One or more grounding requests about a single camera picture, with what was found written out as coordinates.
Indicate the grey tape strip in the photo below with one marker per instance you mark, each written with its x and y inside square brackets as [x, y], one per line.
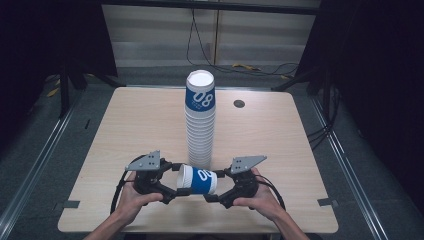
[71, 204]
[325, 202]

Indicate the metal floor rail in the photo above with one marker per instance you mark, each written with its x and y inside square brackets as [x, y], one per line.
[350, 166]
[36, 166]

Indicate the person's right hand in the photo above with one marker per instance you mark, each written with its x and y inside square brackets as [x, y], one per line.
[263, 201]

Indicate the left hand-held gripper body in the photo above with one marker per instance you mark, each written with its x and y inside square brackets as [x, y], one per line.
[146, 170]

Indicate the blue banded paper cup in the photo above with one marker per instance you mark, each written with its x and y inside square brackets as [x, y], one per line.
[200, 181]

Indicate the round grey table grommet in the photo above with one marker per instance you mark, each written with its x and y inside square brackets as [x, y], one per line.
[239, 103]

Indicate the stack of white paper cups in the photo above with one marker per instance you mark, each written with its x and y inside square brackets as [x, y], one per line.
[200, 133]

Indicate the yellow strip on floor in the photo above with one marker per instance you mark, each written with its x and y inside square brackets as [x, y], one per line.
[53, 92]
[246, 66]

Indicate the person's left hand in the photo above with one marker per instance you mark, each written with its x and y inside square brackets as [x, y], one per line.
[131, 203]

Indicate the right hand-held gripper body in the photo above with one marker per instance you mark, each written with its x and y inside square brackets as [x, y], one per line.
[245, 181]

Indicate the black metal stand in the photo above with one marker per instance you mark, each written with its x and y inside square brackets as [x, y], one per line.
[65, 90]
[300, 78]

